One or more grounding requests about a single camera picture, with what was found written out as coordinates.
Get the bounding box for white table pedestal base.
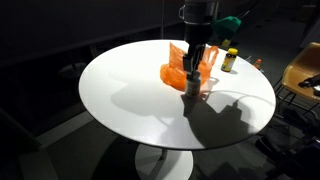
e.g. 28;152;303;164
134;143;194;180

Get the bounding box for black object on chair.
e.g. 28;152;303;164
297;73;320;89

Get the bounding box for yellow spray bottle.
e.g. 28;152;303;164
221;38;232;49

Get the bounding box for orange shell chair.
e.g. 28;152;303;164
273;41;320;118

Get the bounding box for small orange bottle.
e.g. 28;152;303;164
252;58;263;71

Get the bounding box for white medicine bottle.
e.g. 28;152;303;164
184;70;202;99

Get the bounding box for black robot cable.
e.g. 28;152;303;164
237;0;262;19

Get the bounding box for yellow capped supplement bottle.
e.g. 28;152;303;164
220;47;239;73

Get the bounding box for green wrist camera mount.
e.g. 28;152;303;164
211;15;242;40

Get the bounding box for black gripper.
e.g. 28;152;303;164
181;22;213;81

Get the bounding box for orange plastic bag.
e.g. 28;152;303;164
159;42;220;92

